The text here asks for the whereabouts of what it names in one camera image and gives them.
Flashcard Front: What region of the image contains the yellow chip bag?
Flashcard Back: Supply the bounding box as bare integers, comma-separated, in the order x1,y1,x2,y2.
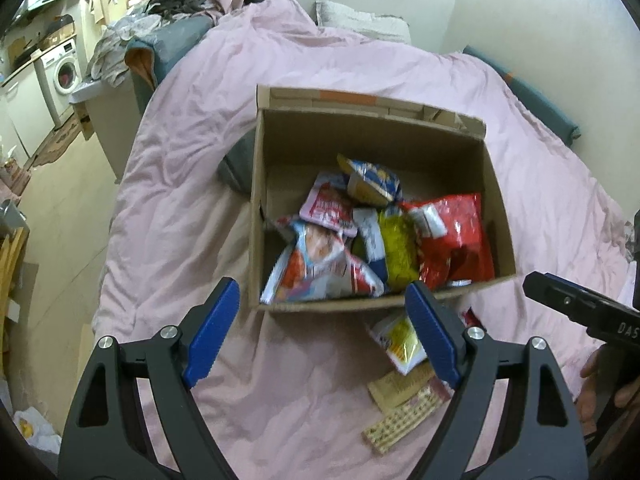
352,206,419,292

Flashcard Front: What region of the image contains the tan snack packet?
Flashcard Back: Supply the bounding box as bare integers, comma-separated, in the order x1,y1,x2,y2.
367,362,435,415

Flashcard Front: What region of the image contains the pink duvet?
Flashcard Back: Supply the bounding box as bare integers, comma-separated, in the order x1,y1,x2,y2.
93,0,634,479

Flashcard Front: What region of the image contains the cracker packet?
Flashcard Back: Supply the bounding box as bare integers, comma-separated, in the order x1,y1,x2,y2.
362,386,450,455

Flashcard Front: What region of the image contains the dark grey striped garment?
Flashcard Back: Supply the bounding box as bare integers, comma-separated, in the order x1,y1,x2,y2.
217,129,256,197

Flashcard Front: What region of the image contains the cardboard box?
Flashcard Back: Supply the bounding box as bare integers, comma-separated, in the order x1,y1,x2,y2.
247,86,516,313

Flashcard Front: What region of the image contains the grey pillow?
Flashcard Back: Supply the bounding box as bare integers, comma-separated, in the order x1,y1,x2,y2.
314,0,412,44

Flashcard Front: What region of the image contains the teal blanket pile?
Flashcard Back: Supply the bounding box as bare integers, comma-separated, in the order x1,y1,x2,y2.
124,14,215,115

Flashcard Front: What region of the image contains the white red snack bag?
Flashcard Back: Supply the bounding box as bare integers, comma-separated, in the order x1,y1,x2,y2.
260,216,385,304

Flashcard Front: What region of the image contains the white washing machine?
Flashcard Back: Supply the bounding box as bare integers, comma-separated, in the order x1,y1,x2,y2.
34,38,81,130

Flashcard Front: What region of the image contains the yellow white snack packet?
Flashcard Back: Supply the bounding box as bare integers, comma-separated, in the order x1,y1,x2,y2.
367,311,426,376

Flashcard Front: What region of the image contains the blue snack bag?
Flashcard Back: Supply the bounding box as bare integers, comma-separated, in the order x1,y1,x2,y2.
337,154,402,208

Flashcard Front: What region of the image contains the person's right hand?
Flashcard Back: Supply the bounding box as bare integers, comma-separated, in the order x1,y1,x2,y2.
576,346,639,441

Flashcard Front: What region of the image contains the red white snack pouch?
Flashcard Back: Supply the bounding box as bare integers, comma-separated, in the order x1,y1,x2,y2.
298,171,358,237

